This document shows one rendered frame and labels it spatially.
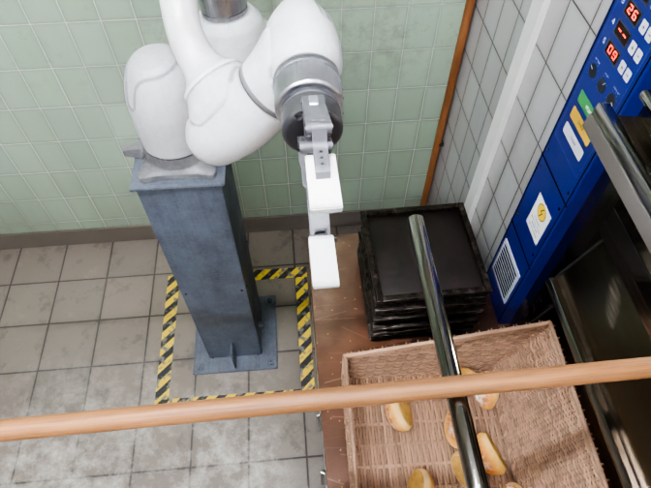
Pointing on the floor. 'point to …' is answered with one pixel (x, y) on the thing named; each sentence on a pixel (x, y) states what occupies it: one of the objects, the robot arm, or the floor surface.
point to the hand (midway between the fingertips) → (325, 243)
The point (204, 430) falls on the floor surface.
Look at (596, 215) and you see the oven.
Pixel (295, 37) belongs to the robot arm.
